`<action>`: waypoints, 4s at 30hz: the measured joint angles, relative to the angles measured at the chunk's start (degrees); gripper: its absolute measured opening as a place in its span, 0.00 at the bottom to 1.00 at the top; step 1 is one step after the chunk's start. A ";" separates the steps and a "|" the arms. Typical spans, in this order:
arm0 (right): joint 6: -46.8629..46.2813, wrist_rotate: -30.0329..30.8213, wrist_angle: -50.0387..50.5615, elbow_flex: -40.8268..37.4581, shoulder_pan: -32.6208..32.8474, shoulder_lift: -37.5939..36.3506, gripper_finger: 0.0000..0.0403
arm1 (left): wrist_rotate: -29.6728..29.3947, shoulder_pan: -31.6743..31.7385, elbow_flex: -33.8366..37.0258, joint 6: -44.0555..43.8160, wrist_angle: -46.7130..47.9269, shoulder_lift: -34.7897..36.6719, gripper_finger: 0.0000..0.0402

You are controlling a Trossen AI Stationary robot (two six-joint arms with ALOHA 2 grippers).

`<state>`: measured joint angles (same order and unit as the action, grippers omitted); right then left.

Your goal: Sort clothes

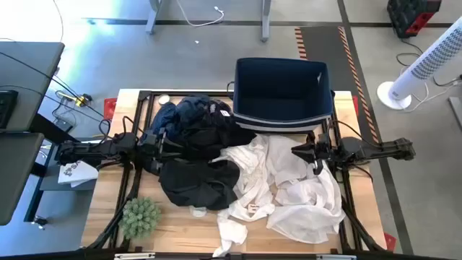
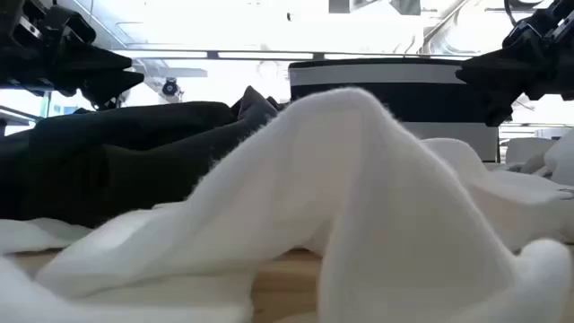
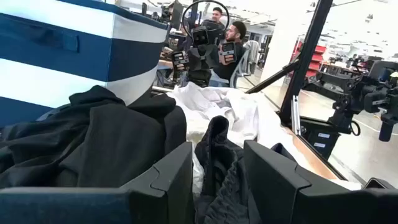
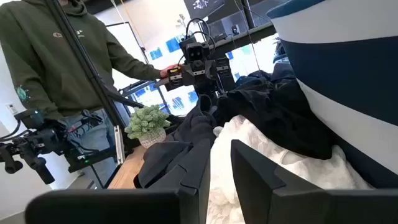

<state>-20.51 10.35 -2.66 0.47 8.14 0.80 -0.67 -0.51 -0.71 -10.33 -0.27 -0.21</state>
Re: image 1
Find large white shirt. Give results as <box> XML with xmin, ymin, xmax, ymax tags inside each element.
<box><xmin>265</xmin><ymin>134</ymin><xmax>347</xmax><ymax>245</ymax></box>

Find black keyboard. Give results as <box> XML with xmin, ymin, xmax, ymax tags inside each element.
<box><xmin>0</xmin><ymin>90</ymin><xmax>19</xmax><ymax>129</ymax></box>

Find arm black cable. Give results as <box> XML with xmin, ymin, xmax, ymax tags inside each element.
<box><xmin>326</xmin><ymin>118</ymin><xmax>380</xmax><ymax>150</ymax></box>
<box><xmin>97</xmin><ymin>115</ymin><xmax>139</xmax><ymax>146</ymax></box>

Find red corner pad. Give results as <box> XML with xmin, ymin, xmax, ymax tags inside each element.
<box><xmin>383</xmin><ymin>233</ymin><xmax>397</xmax><ymax>252</ymax></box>
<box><xmin>103</xmin><ymin>97</ymin><xmax>118</xmax><ymax>120</ymax></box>

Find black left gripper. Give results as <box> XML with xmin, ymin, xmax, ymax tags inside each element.
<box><xmin>139</xmin><ymin>128</ymin><xmax>198</xmax><ymax>176</ymax></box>

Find yellow clamp tool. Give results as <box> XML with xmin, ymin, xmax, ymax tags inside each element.
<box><xmin>56</xmin><ymin>90</ymin><xmax>94</xmax><ymax>108</ymax></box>

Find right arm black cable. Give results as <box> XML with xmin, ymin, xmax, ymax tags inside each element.
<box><xmin>326</xmin><ymin>118</ymin><xmax>380</xmax><ymax>150</ymax></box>

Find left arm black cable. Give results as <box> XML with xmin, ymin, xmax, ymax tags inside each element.
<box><xmin>97</xmin><ymin>115</ymin><xmax>139</xmax><ymax>146</ymax></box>

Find grey desk with cables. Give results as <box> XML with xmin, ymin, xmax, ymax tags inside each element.
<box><xmin>0</xmin><ymin>41</ymin><xmax>66</xmax><ymax>133</ymax></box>

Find small white cloth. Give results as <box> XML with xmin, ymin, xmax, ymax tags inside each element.
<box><xmin>212</xmin><ymin>209</ymin><xmax>249</xmax><ymax>258</ymax></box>

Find black metal table frame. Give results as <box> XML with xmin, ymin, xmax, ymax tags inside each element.
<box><xmin>81</xmin><ymin>89</ymin><xmax>389</xmax><ymax>260</ymax></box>

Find white floor cable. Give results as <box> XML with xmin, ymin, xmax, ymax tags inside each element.
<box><xmin>175</xmin><ymin>0</ymin><xmax>225</xmax><ymax>28</ymax></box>

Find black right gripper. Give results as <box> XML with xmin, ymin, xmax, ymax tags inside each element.
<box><xmin>291</xmin><ymin>131</ymin><xmax>336</xmax><ymax>176</ymax></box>

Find navy blue garment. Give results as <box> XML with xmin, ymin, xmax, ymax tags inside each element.
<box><xmin>149</xmin><ymin>94</ymin><xmax>217</xmax><ymax>144</ymax></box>

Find black floor cable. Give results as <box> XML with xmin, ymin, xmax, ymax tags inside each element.
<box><xmin>396</xmin><ymin>38</ymin><xmax>462</xmax><ymax>87</ymax></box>

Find plain grey desk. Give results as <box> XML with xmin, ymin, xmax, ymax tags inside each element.
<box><xmin>0</xmin><ymin>132</ymin><xmax>45</xmax><ymax>227</ymax></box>

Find green artificial plant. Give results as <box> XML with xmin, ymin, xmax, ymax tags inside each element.
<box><xmin>118</xmin><ymin>196</ymin><xmax>162</xmax><ymax>240</ymax></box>

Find white tower fan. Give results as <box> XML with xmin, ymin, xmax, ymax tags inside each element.
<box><xmin>376</xmin><ymin>16</ymin><xmax>462</xmax><ymax>111</ymax></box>

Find silver bracket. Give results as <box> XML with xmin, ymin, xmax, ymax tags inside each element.
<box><xmin>316</xmin><ymin>254</ymin><xmax>357</xmax><ymax>260</ymax></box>
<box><xmin>114</xmin><ymin>252</ymin><xmax>156</xmax><ymax>260</ymax></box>

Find grey desk leg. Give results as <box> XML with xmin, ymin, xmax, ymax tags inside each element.
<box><xmin>146</xmin><ymin>0</ymin><xmax>163</xmax><ymax>35</ymax></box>
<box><xmin>260</xmin><ymin>0</ymin><xmax>272</xmax><ymax>43</ymax></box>

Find black and red crate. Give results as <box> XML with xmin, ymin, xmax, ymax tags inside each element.
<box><xmin>386</xmin><ymin>0</ymin><xmax>443</xmax><ymax>39</ymax></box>

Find navy fabric storage bin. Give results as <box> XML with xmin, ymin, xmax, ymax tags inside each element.
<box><xmin>232</xmin><ymin>57</ymin><xmax>335</xmax><ymax>133</ymax></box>

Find black garment white label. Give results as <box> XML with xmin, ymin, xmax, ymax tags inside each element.
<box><xmin>169</xmin><ymin>99</ymin><xmax>258</xmax><ymax>162</ymax></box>

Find white paper with logo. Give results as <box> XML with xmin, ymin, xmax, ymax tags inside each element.
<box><xmin>57</xmin><ymin>160</ymin><xmax>99</xmax><ymax>189</ymax></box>

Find dark mat hazard stripes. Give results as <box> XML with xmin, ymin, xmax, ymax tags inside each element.
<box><xmin>294</xmin><ymin>25</ymin><xmax>380</xmax><ymax>145</ymax></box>

